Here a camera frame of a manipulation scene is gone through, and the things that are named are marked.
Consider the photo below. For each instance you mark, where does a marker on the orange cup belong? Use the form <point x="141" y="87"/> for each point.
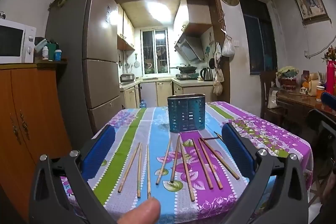
<point x="320" y="94"/>

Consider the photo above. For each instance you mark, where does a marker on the dark wooden chair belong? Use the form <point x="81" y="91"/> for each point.
<point x="266" y="87"/>

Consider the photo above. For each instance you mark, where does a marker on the beige cabinet above hood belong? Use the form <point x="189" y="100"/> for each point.
<point x="193" y="16"/>

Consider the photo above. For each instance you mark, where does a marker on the perforated metal utensil holder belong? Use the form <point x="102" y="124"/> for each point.
<point x="186" y="113"/>

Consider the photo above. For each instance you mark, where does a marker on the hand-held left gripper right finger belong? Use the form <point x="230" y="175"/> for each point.
<point x="239" y="153"/>

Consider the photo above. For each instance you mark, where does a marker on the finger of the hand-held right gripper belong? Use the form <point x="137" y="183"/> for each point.
<point x="329" y="100"/>

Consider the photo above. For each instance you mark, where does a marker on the pot of yellow flowers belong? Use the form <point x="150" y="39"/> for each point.
<point x="288" y="77"/>

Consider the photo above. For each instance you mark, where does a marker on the beige kitchen base cabinets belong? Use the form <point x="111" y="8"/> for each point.
<point x="164" y="94"/>

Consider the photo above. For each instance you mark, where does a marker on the gas stove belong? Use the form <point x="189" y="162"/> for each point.
<point x="186" y="76"/>

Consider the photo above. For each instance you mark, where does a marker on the floral striped tablecloth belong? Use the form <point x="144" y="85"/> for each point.
<point x="157" y="129"/>

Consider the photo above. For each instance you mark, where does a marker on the hanging cloth bags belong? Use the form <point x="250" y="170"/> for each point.
<point x="218" y="79"/>

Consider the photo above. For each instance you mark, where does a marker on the person's left hand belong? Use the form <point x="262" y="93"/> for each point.
<point x="141" y="212"/>

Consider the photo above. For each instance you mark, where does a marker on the orange wooden cabinet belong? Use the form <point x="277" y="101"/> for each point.
<point x="26" y="108"/>

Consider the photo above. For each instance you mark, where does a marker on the steel electric kettle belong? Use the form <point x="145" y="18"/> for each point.
<point x="206" y="75"/>

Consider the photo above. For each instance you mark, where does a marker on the teal jar with white lid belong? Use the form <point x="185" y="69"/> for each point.
<point x="58" y="55"/>

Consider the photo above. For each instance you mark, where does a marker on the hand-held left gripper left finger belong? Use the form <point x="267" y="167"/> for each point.
<point x="99" y="153"/>

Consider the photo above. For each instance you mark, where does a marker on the hanging white plastic bag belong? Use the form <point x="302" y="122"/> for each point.
<point x="228" y="49"/>

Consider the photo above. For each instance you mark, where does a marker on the dark room window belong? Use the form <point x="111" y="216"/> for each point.
<point x="258" y="37"/>

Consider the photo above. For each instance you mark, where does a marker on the tall brown refrigerator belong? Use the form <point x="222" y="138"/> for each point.
<point x="99" y="43"/>

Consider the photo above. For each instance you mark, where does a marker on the barred kitchen window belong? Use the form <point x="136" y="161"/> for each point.
<point x="154" y="53"/>

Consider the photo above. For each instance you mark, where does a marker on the white microwave oven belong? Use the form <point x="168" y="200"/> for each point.
<point x="13" y="41"/>

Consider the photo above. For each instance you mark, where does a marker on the refrigerator sticker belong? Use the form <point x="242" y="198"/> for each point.
<point x="108" y="13"/>

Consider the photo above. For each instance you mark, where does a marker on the framed elephant picture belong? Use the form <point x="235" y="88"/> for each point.
<point x="311" y="5"/>

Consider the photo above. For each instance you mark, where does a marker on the set of wooden chopsticks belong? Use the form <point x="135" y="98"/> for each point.
<point x="187" y="174"/>

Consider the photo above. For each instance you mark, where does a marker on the blue water bottle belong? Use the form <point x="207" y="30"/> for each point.
<point x="142" y="104"/>

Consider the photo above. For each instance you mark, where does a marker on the beige wall cabinets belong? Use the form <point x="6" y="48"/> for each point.
<point x="126" y="29"/>

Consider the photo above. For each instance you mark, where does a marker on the red thermos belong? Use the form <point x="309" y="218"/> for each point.
<point x="330" y="78"/>

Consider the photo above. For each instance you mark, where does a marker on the dark wooden side table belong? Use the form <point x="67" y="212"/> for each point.
<point x="296" y="103"/>

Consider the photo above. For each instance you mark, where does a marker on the black wok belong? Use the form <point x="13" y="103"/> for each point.
<point x="185" y="68"/>

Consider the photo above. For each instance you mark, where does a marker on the small white bottle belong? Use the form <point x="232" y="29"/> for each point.
<point x="45" y="53"/>

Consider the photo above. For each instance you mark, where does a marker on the steel range hood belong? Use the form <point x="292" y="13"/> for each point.
<point x="189" y="48"/>

